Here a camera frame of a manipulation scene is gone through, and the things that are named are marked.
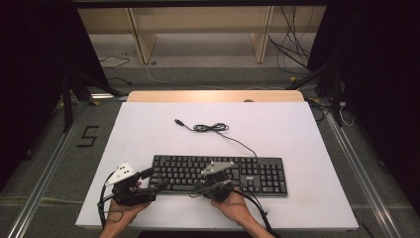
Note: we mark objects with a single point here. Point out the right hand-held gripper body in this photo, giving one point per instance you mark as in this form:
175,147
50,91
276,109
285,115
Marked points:
218,188

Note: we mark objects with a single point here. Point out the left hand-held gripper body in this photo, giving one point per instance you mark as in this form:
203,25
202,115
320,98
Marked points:
132,193

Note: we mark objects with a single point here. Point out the black computer keyboard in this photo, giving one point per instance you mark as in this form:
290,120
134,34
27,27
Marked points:
264,175

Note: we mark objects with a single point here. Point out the person's left hand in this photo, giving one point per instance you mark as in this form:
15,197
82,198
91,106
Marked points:
122,213

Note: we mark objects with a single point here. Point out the person's right hand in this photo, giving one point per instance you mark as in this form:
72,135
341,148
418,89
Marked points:
232,208

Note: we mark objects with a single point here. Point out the white table board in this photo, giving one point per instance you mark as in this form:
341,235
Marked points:
264,132

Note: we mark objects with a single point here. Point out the wooden table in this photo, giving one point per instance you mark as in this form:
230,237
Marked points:
198,95

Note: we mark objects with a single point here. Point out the black metal stand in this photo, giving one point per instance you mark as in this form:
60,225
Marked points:
67,105
336,99

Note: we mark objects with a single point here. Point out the light wooden shelf unit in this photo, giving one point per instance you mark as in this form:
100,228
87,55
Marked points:
145,39

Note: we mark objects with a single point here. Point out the black curtain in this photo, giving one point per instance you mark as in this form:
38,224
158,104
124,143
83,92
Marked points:
29,82
383,92

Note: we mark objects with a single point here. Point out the short aluminium rail piece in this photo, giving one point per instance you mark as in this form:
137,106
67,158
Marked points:
104,96

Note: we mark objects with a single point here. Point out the long aluminium floor rail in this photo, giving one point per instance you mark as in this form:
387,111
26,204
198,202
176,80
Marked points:
43,185
363,172

